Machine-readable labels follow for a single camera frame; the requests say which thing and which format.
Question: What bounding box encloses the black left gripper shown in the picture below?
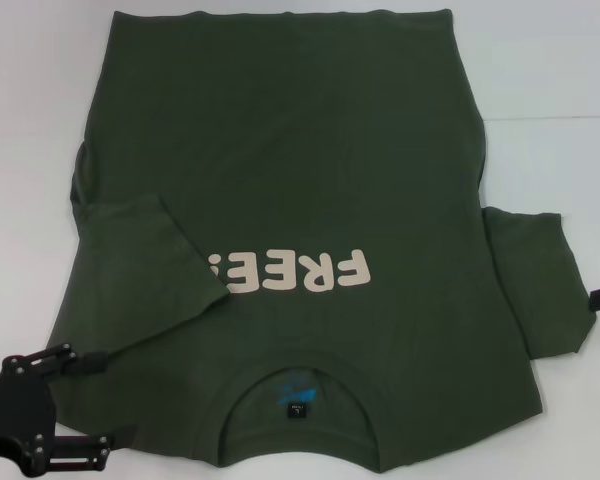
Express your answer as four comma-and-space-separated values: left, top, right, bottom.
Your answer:
0, 342, 139, 467

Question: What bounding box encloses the dark green FREE t-shirt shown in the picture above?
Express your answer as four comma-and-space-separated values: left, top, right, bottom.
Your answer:
47, 7, 599, 480

